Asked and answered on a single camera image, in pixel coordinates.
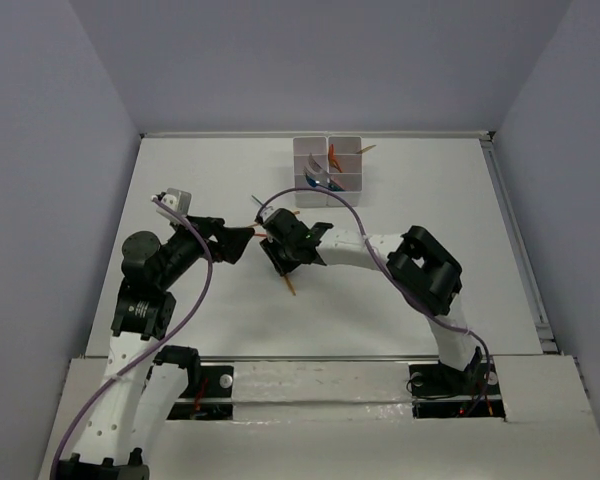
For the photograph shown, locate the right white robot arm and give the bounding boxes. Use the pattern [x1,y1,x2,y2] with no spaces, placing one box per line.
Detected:
[256,207,482,392]

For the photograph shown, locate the pink handled silver fork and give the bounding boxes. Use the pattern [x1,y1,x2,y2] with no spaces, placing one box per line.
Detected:
[307,152,346,193]

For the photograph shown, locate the orange plastic spoon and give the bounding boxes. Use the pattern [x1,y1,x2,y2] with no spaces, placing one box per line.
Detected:
[328,144,342,173]

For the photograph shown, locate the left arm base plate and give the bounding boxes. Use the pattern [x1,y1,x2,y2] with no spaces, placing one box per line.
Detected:
[167,364,234,421]

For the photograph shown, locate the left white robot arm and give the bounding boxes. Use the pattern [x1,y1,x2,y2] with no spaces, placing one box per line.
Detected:
[49,216,255,479]

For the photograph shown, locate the right white divided container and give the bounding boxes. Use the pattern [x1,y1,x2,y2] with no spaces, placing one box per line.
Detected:
[327,136,363,206]

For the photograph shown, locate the left white divided container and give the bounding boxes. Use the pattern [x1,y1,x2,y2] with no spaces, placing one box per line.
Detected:
[292,136,327,208]

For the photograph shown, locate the blue metal fork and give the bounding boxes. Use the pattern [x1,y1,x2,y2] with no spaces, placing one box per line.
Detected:
[304,171,332,191]

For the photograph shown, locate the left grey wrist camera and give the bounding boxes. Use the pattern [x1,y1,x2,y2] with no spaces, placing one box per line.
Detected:
[155,188,192,216]

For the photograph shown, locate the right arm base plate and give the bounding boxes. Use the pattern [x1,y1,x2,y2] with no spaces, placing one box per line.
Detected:
[405,362,506,420]

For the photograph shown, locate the teal chopstick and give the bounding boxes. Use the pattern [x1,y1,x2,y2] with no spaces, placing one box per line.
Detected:
[251,195,271,209]

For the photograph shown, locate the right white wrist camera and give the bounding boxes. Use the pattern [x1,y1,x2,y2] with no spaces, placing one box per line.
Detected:
[255,205,277,229]

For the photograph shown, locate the white divided container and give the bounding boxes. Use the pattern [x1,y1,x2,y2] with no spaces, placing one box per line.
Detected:
[327,136,363,206]
[292,136,327,208]

